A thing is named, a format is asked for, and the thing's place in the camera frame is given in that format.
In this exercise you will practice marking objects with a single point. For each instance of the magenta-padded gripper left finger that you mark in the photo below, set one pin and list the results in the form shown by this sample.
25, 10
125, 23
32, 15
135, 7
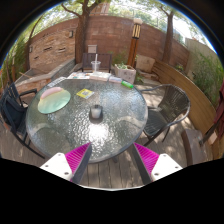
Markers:
56, 163

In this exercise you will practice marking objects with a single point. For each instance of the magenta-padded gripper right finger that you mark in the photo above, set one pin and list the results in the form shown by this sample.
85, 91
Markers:
165, 164

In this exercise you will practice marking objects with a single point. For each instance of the grey computer mouse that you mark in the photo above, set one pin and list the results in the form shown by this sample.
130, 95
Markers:
96, 112

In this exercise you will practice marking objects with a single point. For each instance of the round green mouse pad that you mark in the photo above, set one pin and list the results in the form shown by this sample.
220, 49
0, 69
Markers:
53, 101

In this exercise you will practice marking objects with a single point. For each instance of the brown wicker chair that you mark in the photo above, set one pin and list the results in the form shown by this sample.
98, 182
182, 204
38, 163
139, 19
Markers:
171, 101

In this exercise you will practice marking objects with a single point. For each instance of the black slatted chair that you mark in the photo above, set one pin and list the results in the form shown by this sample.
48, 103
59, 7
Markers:
11, 113

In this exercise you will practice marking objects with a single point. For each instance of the curved wooden bench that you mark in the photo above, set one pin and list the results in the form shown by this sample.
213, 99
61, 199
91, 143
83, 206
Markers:
196, 100

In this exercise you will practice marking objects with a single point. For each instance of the yellow printed card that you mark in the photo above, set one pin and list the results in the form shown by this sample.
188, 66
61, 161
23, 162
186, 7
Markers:
85, 93

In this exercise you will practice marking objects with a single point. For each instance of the stone raised garden bed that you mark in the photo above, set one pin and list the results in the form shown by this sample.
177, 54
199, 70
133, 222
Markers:
36, 78

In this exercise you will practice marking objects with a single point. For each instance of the green tube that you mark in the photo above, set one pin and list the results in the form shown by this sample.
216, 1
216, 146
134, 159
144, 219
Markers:
127, 84

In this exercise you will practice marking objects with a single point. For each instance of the thick white book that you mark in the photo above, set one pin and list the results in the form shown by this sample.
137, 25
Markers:
100, 76

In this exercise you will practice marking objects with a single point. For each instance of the white planter box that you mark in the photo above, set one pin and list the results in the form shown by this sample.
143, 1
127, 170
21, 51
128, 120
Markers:
128, 74

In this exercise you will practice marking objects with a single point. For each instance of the small pale booklet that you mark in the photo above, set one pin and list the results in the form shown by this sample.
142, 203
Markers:
115, 79

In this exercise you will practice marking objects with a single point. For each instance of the beige stone block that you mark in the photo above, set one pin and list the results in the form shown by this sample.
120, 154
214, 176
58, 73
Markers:
145, 63

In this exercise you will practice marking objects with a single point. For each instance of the clear plastic cup with straw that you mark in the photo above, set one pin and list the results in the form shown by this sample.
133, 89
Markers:
95, 66

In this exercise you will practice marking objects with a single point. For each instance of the dark wooden chair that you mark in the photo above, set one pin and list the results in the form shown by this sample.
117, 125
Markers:
106, 61

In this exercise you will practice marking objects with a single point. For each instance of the thin leaning tree trunk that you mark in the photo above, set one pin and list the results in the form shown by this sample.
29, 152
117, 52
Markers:
29, 46

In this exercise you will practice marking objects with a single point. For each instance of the slim dark tree trunk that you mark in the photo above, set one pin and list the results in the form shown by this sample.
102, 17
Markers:
168, 40

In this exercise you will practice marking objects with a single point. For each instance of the thick forked tree trunk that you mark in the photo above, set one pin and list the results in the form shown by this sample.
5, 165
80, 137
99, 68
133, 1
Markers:
81, 36

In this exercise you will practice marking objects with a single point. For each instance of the black wall lamp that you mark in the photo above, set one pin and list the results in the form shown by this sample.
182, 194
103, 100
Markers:
71, 33
31, 48

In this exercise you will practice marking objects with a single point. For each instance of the grey wall utility box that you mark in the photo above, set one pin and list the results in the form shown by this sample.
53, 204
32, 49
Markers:
92, 48

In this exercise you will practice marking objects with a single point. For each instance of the wooden garden lamp post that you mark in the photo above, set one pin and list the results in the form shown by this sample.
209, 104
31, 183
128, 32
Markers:
133, 46

